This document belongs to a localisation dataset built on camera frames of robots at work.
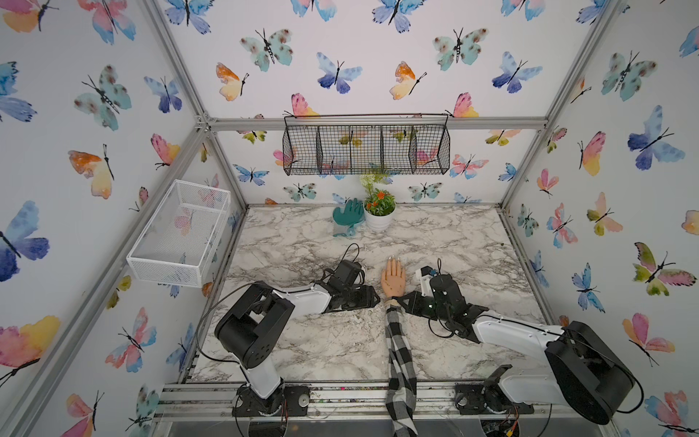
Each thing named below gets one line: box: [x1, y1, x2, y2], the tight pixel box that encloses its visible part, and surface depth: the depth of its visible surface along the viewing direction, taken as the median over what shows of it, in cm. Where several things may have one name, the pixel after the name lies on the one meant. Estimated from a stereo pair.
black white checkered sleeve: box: [384, 305, 417, 437], surface depth 74 cm
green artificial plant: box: [360, 172, 396, 217], surface depth 106 cm
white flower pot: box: [363, 200, 397, 233], surface depth 107 cm
